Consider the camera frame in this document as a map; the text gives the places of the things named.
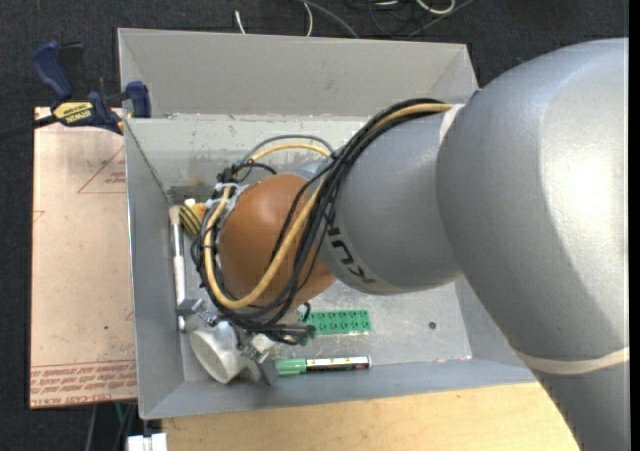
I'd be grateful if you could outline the white handled brush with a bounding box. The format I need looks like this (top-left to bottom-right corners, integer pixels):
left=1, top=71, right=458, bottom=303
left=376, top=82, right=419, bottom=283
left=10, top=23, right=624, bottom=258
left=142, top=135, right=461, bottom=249
left=168, top=204, right=188, bottom=333

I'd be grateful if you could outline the grey metal bin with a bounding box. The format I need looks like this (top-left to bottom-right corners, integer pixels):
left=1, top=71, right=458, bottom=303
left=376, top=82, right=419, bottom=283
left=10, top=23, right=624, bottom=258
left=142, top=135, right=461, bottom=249
left=117, top=27, right=539, bottom=421

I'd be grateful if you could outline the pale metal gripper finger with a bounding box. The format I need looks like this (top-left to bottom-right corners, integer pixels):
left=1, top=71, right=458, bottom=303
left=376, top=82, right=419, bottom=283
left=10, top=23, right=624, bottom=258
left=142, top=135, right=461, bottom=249
left=175, top=298, right=220, bottom=329
left=238, top=338, right=280, bottom=387

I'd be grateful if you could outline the brown cardboard board red print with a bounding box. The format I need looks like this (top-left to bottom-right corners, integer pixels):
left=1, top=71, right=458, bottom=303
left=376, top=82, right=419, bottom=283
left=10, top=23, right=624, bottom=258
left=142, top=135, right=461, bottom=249
left=29, top=106, right=139, bottom=410

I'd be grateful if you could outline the white cup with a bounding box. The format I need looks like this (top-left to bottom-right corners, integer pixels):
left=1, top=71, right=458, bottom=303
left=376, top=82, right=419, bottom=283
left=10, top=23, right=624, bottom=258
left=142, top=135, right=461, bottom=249
left=189, top=320, right=247, bottom=385

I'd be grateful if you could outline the green flat block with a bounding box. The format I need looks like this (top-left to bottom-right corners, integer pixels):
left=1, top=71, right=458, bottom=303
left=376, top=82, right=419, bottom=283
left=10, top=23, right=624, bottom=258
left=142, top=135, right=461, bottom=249
left=303, top=309, right=373, bottom=337

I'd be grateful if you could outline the green capped marker pen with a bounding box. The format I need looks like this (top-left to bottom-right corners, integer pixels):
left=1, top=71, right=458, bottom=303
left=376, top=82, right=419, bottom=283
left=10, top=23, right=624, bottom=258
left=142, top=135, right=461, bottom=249
left=273, top=355, right=373, bottom=377

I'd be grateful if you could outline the yellow black striped toy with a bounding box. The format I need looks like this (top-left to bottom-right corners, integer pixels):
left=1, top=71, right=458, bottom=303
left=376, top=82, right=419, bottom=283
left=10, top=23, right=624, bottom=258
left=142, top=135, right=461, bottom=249
left=179, top=197, right=208, bottom=234

